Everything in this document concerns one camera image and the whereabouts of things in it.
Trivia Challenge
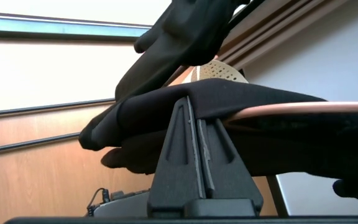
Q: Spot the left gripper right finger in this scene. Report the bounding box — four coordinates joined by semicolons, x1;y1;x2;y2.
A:
197;118;264;214

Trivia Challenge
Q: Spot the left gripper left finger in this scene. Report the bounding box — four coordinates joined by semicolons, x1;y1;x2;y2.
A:
147;95;205;217

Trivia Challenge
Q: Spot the black garment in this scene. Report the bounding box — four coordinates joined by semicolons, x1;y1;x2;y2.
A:
78;77;358;205

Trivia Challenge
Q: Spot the pink clothes hanger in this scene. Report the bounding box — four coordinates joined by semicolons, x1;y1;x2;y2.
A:
224;101;358;123

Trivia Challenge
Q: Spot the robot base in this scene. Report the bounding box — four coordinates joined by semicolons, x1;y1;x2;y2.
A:
86;187;150;217

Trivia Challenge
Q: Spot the white laundry basket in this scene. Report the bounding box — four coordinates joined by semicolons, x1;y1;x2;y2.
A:
183;59;249;84

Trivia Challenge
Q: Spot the beige curtain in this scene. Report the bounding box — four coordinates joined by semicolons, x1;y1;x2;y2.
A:
218;0;349;71

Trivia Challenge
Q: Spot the window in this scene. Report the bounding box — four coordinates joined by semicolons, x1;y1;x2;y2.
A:
0;0;173;43

